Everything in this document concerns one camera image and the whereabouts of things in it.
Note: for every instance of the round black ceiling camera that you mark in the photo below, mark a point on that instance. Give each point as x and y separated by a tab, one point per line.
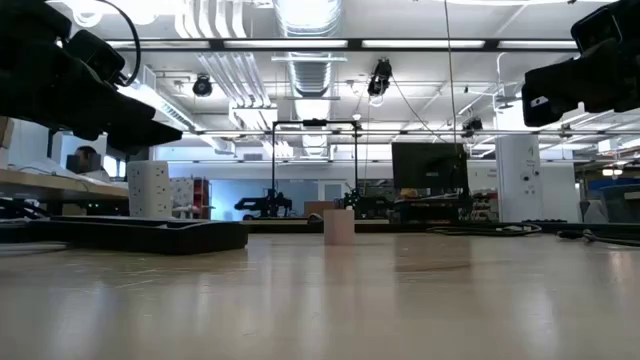
202	86

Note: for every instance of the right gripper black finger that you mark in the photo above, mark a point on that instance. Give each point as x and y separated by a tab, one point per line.
550	75
542	111

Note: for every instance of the wooden desk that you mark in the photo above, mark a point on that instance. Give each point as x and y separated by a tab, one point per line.
55	186

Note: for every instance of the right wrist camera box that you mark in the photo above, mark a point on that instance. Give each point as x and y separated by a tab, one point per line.
597	27

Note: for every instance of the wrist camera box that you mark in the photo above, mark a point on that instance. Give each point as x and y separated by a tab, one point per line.
597	27
96	54

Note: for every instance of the black hanging ceiling camera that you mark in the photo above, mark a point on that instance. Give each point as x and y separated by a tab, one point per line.
380	77

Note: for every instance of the red shelf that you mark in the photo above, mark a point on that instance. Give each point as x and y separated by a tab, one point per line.
201	197

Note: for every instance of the black metal frame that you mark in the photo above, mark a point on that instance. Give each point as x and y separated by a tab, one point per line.
274	160

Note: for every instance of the silver ventilation duct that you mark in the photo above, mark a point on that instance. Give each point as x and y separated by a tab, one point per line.
310	55

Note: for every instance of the black background robot arm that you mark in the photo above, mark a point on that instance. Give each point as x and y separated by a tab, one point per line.
265	204

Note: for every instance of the black monitor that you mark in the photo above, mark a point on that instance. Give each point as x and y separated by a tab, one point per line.
429	166

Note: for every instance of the black flat tray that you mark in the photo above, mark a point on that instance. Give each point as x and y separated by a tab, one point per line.
150	234

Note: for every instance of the brown cardboard box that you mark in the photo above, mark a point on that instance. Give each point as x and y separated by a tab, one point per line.
318	208

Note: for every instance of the person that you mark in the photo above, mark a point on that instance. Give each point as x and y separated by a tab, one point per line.
86	159

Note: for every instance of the small pink block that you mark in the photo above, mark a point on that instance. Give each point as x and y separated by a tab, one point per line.
339	227

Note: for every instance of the small black ceiling camera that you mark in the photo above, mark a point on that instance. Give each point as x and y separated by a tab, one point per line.
472	125

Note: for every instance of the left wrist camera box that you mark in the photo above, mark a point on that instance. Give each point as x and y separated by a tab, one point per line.
96	54

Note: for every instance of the white pillar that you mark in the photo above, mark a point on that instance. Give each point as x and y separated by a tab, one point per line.
519	180

